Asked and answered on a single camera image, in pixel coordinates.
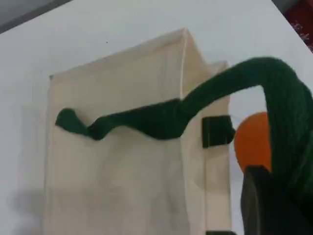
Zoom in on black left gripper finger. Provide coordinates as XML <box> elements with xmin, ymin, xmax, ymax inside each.
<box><xmin>241</xmin><ymin>165</ymin><xmax>294</xmax><ymax>235</ymax></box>

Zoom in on orange fruit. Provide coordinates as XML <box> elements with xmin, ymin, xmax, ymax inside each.
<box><xmin>233</xmin><ymin>111</ymin><xmax>274</xmax><ymax>173</ymax></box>

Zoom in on white canvas bag green handles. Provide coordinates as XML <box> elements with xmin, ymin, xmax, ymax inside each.
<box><xmin>43</xmin><ymin>27</ymin><xmax>313</xmax><ymax>235</ymax></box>

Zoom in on red patterned cloth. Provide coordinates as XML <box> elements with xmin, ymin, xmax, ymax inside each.
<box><xmin>283</xmin><ymin>0</ymin><xmax>313</xmax><ymax>51</ymax></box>

